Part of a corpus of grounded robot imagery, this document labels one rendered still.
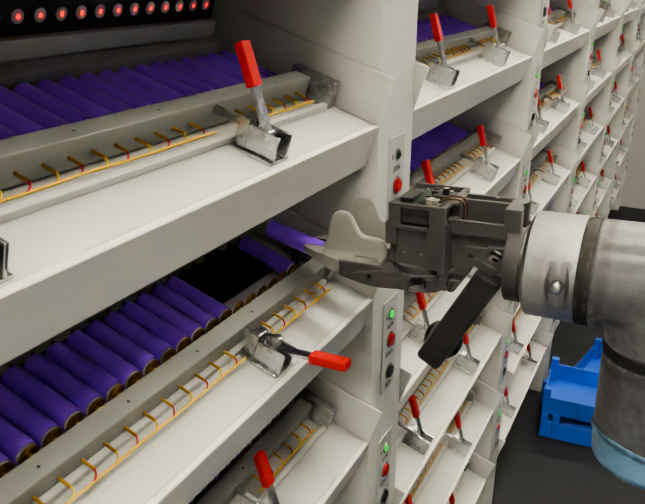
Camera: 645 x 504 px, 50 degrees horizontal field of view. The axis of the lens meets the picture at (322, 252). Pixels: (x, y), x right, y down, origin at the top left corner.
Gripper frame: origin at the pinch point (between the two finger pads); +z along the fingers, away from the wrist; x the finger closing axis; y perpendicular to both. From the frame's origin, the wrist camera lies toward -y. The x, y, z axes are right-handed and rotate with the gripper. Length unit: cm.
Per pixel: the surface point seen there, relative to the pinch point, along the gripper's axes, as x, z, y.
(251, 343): 12.2, 0.8, -4.5
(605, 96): -217, -1, -16
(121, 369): 23.1, 5.5, -2.5
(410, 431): -31, 2, -42
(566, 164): -146, 0, -25
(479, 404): -76, 3, -64
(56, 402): 29.0, 6.1, -2.1
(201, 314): 12.7, 5.6, -2.4
